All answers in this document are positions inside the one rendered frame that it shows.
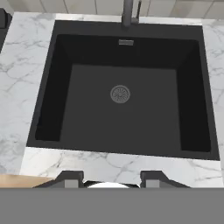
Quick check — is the black kitchen sink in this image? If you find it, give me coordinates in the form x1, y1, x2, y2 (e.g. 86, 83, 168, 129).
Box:
25, 19, 221, 161

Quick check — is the wooden cupboard front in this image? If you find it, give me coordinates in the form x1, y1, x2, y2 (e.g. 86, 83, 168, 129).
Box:
0, 173, 55, 189

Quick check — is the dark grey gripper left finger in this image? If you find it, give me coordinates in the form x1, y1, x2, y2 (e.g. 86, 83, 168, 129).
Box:
34, 170, 85, 189

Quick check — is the white and black round object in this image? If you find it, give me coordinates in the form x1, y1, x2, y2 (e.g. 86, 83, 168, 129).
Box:
83, 180, 141, 189

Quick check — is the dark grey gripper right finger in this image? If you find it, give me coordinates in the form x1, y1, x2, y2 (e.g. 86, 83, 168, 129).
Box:
140, 170, 191, 189

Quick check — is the dark grey sink tap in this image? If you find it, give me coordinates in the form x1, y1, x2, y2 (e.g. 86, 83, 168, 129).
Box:
122, 0, 143, 27

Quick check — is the black appliance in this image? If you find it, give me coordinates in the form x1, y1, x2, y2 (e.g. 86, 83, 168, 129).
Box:
0, 8, 13, 53

